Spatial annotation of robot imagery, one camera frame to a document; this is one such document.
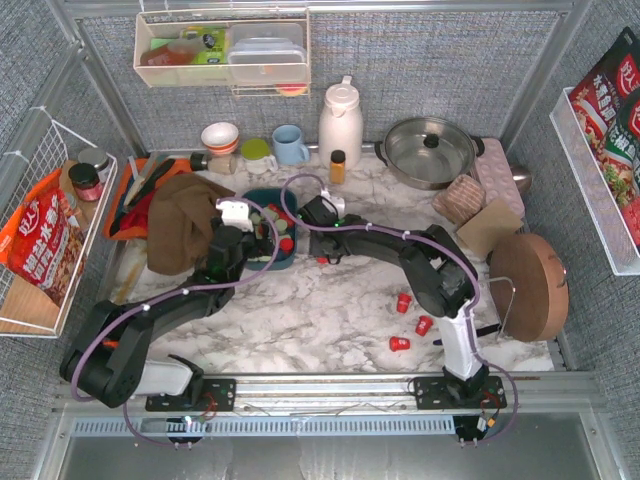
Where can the brown cloth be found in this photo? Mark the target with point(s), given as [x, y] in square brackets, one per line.
[179, 222]

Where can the pink egg tray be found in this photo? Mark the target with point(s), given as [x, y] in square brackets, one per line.
[492, 171]

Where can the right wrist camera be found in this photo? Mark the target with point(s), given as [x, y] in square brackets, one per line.
[335, 202]

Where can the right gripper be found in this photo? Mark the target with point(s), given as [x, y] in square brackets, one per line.
[316, 245]

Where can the white orange bowl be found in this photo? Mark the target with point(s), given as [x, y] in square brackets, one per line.
[220, 138]

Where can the red capsule in basket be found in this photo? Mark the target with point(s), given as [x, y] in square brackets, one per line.
[286, 244]

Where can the white wire basket left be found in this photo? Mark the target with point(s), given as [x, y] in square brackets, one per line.
[26, 311]

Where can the red seasoning packets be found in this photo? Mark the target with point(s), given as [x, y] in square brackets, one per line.
[606, 105]

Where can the teal storage basket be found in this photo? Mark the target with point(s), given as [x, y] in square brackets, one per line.
[269, 200]

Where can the cream wall shelf basket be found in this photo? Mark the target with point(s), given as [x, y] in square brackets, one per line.
[163, 59]

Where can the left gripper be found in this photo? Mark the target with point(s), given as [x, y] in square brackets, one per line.
[255, 239]

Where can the red snack bag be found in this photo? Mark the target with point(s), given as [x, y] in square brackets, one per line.
[39, 243]

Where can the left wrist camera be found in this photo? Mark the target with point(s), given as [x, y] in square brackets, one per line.
[235, 213]

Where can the silver lidded jar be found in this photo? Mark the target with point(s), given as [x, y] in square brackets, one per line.
[98, 158]

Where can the purple spoon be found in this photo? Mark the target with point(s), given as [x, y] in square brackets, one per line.
[480, 332]

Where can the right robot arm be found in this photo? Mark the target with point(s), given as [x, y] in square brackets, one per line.
[441, 278]

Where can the red cloth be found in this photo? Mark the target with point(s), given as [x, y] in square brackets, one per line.
[134, 224]

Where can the white handled knife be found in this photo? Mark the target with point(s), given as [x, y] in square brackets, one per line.
[139, 181]

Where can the red capsule far right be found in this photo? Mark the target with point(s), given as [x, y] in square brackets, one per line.
[403, 302]

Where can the white mesh basket right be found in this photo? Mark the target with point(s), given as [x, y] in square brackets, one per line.
[615, 237]

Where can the silver ladle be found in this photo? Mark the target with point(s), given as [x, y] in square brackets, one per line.
[522, 177]

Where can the orange spice bottle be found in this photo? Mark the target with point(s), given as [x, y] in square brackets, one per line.
[337, 169]

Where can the brown paper square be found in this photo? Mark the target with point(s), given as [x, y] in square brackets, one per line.
[482, 233]

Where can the red capsule right middle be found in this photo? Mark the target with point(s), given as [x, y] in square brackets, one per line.
[423, 326]

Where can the clear plastic containers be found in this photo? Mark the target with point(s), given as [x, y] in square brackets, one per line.
[266, 53]

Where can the green lid cup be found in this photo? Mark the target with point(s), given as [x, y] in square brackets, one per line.
[257, 156]

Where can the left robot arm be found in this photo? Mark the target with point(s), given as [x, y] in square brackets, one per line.
[105, 360]

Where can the round wooden board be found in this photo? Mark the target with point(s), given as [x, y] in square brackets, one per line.
[529, 287]

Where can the green packaged bottle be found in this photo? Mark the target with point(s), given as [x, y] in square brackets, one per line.
[215, 41]

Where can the white thermos jug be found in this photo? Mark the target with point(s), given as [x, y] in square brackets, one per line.
[341, 124]

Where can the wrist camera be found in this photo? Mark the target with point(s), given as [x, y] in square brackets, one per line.
[235, 213]
[335, 202]

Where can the steel pot with lid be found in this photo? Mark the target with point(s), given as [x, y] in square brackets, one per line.
[428, 153]

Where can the pepper grinder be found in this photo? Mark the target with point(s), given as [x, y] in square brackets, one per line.
[225, 164]

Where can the red capsule right lower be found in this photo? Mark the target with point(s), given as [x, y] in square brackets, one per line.
[399, 344]

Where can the blue mug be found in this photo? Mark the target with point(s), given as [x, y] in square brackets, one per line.
[288, 146]

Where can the striped pink cloth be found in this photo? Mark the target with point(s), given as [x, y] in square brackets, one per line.
[461, 200]

